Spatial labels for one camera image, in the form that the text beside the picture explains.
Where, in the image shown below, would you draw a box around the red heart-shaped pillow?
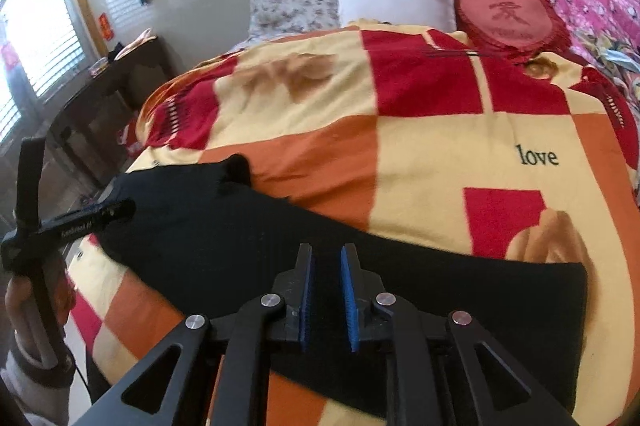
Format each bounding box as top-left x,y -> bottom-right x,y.
452,0 -> 572,64

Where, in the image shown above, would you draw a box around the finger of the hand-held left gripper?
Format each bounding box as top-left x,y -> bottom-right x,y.
0,199 -> 137,267

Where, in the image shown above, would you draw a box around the dark wooden desk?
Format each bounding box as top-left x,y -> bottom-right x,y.
47,34 -> 177,193

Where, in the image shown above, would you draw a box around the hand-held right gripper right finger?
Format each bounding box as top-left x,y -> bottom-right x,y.
341,243 -> 577,426

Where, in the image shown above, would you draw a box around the black pants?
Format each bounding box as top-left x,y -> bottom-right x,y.
92,154 -> 589,413

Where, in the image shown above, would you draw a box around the black cable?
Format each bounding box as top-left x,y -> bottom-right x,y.
64,353 -> 96,409

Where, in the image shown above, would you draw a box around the person's left hand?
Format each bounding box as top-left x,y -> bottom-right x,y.
4,277 -> 68,359

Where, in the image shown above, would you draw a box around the pink printed quilt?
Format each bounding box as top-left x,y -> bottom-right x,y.
472,0 -> 640,107

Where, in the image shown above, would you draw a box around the window with blinds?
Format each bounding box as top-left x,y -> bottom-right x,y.
0,0 -> 99,143

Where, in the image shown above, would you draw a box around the red orange checkered blanket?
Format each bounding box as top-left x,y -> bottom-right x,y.
65,23 -> 640,426

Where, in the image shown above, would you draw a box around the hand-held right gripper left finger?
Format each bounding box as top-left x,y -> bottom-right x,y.
75,244 -> 315,426

